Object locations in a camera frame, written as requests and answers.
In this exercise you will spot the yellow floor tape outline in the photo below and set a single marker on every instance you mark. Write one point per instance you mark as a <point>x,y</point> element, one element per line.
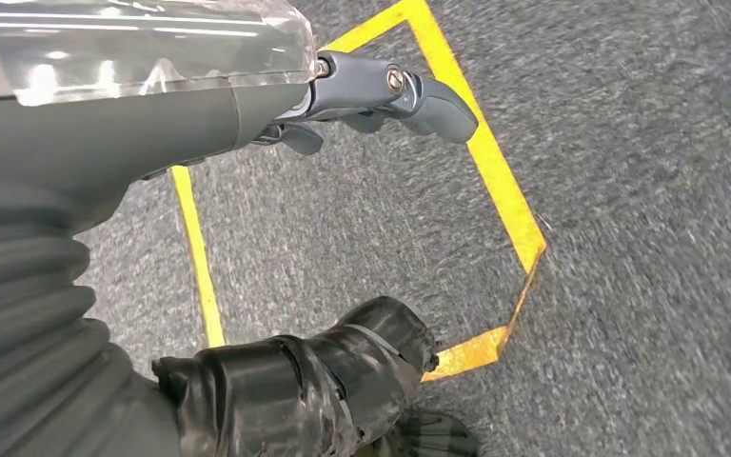
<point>503,180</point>

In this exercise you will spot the clear plastic cover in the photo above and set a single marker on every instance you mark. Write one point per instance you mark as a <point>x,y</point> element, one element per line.
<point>119,44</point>

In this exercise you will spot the ribbed grey left arm sleeve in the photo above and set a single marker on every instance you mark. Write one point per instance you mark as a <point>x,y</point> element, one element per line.
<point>19,315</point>

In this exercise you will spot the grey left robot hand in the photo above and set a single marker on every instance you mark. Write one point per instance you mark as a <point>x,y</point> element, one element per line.
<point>119,132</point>

